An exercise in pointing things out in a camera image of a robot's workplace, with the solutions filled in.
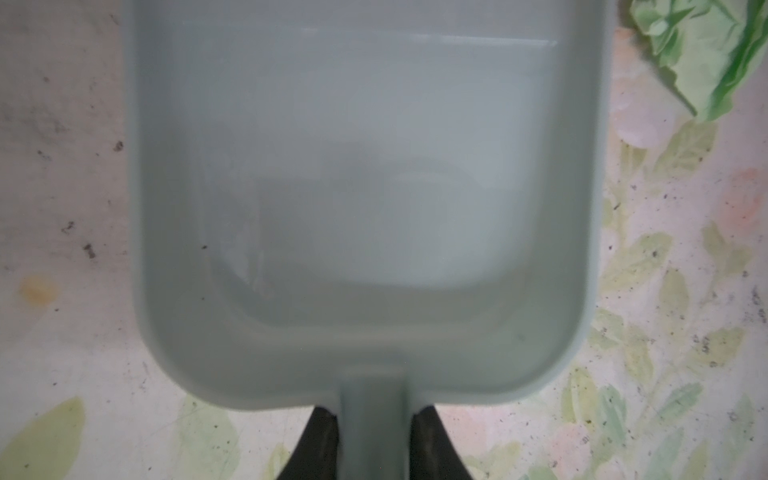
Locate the grey-green plastic dustpan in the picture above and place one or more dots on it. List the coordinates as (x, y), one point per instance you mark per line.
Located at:
(366, 206)

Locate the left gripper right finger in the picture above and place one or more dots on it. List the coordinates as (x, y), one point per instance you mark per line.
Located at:
(431, 453)

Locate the light green paper scrap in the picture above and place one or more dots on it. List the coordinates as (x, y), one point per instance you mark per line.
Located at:
(707, 49)

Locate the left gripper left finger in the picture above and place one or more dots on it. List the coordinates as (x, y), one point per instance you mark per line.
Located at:
(316, 454)

